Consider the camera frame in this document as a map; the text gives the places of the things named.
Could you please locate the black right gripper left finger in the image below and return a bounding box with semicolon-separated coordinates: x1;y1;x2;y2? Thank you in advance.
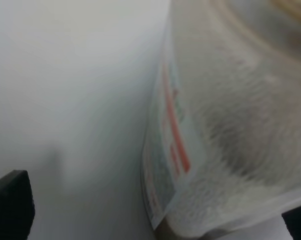
0;170;36;240

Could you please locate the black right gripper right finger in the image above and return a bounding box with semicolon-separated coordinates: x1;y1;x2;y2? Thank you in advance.
282;206;301;240

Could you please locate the clear plastic drink bottle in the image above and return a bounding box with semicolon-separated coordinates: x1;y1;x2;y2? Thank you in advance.
141;0;301;240

